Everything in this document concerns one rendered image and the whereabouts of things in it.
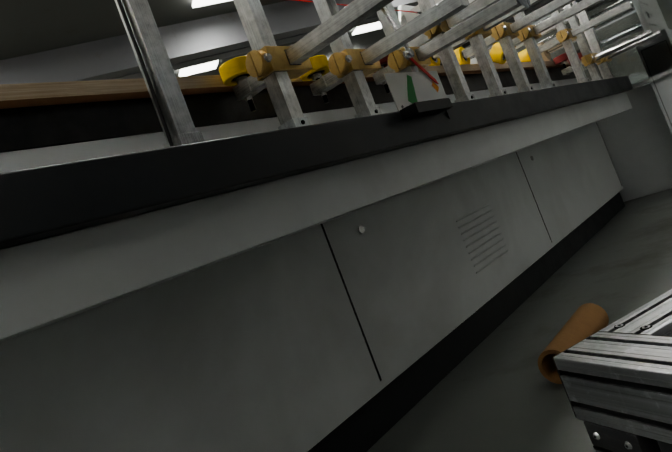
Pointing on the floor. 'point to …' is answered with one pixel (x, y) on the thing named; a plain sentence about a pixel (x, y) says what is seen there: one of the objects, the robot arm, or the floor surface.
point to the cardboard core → (593, 314)
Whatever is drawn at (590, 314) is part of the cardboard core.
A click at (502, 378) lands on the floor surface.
